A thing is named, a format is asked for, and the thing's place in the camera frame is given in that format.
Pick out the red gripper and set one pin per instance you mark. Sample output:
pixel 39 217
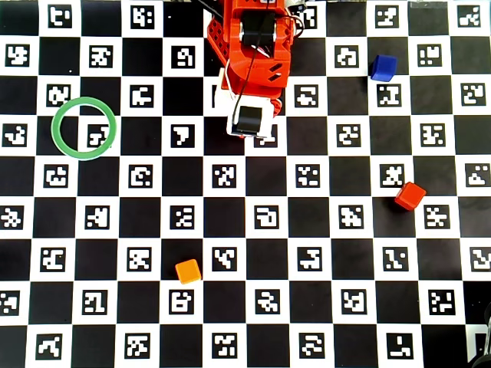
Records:
pixel 250 119

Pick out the blue cube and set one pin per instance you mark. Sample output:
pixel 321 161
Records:
pixel 384 66

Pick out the red cube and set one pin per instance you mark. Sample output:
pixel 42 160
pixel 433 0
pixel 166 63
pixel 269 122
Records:
pixel 410 194

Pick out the orange cube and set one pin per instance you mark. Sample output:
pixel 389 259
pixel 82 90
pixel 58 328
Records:
pixel 188 270

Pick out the red 3D-printed robot arm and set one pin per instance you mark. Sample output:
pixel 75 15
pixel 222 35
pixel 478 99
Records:
pixel 219 40

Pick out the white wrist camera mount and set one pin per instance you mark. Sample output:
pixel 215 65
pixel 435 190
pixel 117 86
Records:
pixel 269 119

